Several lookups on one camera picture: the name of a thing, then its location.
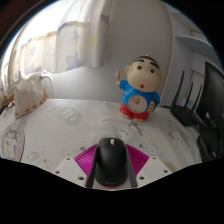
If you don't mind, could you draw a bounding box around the cartoon boy clock figurine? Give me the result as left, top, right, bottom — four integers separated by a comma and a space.
115, 54, 163, 123

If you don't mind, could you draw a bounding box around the white star-print curtain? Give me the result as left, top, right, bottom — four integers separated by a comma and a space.
0, 0, 113, 88

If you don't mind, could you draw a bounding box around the white printed tablecloth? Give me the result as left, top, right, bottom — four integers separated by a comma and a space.
0, 98, 204, 191

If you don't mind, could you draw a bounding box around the black box device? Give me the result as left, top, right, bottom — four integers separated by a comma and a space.
196, 128, 224, 163

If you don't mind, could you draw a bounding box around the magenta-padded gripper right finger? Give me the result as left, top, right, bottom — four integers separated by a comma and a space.
124, 143, 173, 189

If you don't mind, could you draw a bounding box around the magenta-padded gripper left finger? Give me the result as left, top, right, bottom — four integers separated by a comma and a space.
53, 143, 100, 189

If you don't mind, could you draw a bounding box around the white shelf unit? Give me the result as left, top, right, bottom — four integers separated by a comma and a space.
163, 3, 224, 101

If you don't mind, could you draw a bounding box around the wooden model sailing ship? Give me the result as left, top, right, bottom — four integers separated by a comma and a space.
0, 74, 17, 108

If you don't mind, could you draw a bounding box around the black computer mouse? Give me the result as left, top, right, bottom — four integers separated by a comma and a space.
94, 137, 129, 188

